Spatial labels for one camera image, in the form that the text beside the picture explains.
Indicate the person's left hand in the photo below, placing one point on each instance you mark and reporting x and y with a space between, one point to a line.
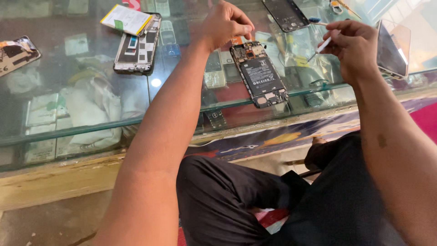
222 24

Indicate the person's right hand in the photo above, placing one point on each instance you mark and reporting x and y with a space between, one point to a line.
358 47

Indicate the detached phone screen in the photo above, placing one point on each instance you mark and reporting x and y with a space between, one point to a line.
392 51

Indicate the thin wooden stick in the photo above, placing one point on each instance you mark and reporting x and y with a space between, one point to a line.
351 9

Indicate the blue toothbrush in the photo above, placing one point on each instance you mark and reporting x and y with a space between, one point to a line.
315 21

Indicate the clear plastic bag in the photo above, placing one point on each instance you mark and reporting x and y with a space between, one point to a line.
300 59

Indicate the black phone back cover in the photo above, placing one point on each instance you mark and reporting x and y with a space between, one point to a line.
285 13

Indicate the opened phone with black battery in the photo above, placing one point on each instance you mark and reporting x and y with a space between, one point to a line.
261 77

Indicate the white battery with yellow edge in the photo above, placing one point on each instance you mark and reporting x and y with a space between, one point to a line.
125 19

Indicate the glass display case with phones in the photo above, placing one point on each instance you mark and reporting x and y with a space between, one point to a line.
85 102

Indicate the person's black clothing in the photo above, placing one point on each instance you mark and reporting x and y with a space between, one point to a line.
307 211

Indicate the red and white cloth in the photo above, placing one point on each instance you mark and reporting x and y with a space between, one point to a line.
273 218

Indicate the broken phone back panel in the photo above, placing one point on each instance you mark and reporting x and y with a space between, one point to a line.
15 54

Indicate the silver phone frame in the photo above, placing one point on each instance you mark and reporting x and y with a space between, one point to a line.
138 47

